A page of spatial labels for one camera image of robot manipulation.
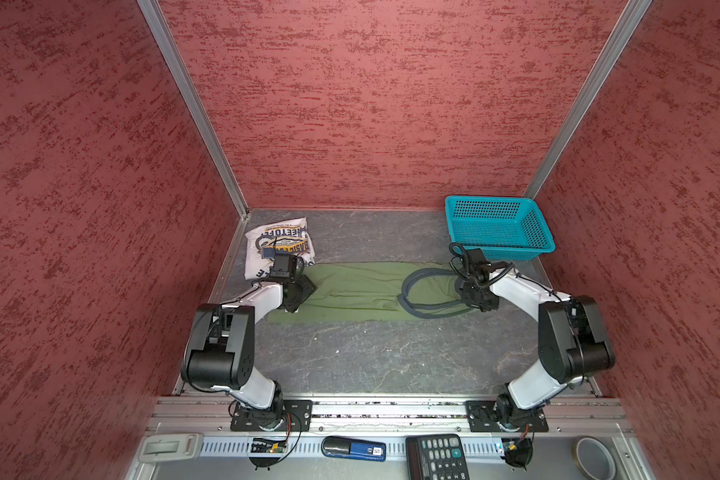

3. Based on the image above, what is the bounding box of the green grey tank top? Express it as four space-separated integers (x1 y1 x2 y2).
266 262 472 325

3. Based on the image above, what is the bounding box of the white tank top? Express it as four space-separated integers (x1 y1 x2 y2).
244 217 316 280

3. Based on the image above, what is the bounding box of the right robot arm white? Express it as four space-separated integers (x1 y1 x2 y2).
465 268 616 434

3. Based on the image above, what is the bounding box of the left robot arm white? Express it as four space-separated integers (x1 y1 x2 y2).
181 276 317 431

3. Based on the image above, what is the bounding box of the teal plastic basket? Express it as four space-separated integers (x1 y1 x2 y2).
445 195 556 261

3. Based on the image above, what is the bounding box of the left small circuit board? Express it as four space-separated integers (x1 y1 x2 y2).
250 437 289 456

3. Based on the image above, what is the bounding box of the small circuit board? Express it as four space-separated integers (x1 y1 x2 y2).
250 437 289 456
503 438 534 470

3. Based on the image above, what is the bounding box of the blue black stapler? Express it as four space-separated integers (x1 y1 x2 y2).
321 436 387 462

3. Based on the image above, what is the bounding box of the right small circuit board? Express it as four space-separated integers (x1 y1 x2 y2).
503 438 534 470

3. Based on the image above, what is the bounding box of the black calculator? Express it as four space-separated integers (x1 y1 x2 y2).
405 434 470 480

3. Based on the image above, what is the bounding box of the grey tape roll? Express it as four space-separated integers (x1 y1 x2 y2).
572 437 617 480

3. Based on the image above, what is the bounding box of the white plastic box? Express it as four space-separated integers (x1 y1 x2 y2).
137 433 204 464

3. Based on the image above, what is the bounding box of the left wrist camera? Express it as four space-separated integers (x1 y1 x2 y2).
268 253 305 283

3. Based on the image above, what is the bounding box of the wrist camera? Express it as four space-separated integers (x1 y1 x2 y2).
462 249 493 282
268 253 305 283

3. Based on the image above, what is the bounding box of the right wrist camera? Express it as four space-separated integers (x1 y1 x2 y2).
462 249 493 282

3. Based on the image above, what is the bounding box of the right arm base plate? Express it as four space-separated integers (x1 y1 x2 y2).
465 396 549 434

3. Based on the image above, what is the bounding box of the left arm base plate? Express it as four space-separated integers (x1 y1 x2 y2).
229 399 313 434

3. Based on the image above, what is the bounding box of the white perforated cable strip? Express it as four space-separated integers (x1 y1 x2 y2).
200 435 505 463

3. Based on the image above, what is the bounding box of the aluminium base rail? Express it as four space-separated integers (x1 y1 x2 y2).
146 393 635 437

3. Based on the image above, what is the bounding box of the aluminium corner post left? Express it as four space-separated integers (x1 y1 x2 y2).
137 0 250 220

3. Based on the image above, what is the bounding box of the aluminium corner post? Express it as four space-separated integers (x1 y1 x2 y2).
523 0 652 199
137 0 250 220

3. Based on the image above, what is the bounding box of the aluminium corner post right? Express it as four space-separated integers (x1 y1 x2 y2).
523 0 652 199

